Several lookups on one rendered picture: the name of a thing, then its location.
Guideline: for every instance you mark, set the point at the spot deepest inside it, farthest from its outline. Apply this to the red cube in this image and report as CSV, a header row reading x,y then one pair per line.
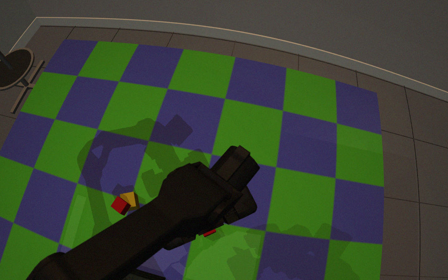
x,y
120,205
209,233

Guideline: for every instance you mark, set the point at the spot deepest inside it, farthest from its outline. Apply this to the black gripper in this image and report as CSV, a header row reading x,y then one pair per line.
x,y
243,208

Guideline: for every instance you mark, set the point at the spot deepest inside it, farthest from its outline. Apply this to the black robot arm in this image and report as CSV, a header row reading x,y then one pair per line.
x,y
191,198

